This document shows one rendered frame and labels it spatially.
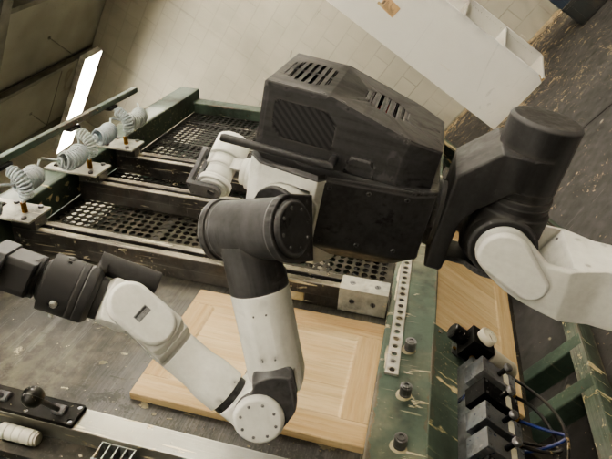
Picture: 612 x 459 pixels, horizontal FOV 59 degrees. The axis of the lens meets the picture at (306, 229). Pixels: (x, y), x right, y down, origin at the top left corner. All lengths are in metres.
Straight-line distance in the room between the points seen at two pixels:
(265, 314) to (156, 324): 0.16
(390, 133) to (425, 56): 4.12
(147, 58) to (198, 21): 0.98
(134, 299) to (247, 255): 0.18
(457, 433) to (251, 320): 0.55
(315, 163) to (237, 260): 0.19
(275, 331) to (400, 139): 0.34
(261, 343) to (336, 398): 0.41
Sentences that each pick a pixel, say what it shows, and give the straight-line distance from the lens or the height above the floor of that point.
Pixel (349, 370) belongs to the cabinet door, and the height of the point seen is 0.94.
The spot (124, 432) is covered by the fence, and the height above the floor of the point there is 1.28.
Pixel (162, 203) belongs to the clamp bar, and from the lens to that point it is 1.86.
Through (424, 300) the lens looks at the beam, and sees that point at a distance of 1.45.
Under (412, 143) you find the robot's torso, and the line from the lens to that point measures 0.84.
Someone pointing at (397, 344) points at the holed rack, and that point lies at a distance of 1.28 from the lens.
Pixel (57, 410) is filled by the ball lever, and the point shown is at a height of 1.40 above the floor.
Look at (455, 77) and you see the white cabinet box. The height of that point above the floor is 0.56.
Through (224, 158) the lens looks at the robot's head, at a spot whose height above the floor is 1.42.
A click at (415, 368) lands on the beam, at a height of 0.84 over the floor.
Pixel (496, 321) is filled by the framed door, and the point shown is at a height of 0.33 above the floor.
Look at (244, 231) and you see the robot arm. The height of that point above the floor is 1.31.
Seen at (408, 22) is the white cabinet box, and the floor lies 1.16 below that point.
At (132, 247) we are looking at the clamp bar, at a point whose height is 1.53.
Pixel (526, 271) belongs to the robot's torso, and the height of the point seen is 0.91.
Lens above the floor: 1.33
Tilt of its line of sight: 6 degrees down
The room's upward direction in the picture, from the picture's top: 55 degrees counter-clockwise
